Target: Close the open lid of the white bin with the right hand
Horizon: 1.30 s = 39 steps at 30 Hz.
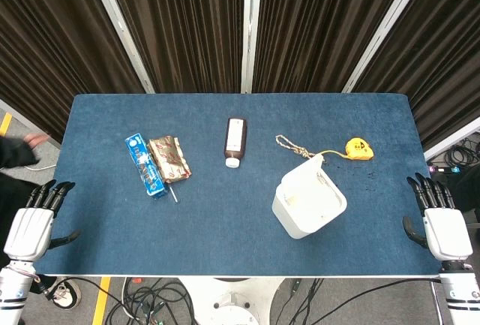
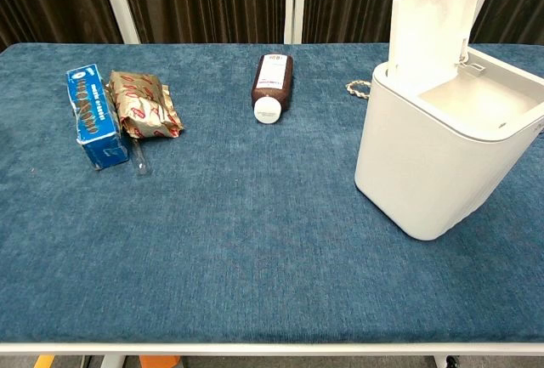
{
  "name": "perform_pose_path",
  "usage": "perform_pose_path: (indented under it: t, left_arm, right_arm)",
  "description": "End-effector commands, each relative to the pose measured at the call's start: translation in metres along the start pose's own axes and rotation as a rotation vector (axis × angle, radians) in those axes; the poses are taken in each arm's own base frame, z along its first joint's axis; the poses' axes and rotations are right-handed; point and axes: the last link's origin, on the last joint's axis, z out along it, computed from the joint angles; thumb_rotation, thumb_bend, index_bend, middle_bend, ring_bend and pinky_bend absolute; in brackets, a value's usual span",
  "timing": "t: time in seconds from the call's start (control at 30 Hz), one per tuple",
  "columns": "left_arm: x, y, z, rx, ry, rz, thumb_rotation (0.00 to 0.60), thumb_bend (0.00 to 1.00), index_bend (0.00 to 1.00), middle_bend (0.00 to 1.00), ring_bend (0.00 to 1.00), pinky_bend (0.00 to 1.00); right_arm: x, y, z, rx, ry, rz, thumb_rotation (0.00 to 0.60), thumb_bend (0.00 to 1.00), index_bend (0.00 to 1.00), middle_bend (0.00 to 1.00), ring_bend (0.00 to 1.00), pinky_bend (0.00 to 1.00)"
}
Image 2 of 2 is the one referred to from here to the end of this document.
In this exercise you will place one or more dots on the blue carpeted table top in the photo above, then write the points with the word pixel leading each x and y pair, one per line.
pixel 238 215

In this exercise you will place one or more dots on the white lidded trash bin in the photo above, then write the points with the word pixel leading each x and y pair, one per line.
pixel 425 147

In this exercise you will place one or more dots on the white trash can lid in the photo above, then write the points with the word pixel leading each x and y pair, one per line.
pixel 433 15

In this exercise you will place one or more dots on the brown bottle with white cap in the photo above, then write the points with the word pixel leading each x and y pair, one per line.
pixel 273 79

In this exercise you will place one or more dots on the clear glass tube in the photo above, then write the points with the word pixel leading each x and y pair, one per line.
pixel 140 160

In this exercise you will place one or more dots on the gold and red foil packet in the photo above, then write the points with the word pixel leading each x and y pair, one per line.
pixel 142 104

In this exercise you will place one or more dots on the blue cardboard box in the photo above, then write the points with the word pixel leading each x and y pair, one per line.
pixel 94 117

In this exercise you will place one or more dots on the orange object under table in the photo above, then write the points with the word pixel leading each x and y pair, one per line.
pixel 159 361

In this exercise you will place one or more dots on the white vertical frame post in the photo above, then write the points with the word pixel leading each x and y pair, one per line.
pixel 295 0

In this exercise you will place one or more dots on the white table edge rail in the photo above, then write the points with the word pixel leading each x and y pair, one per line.
pixel 272 349

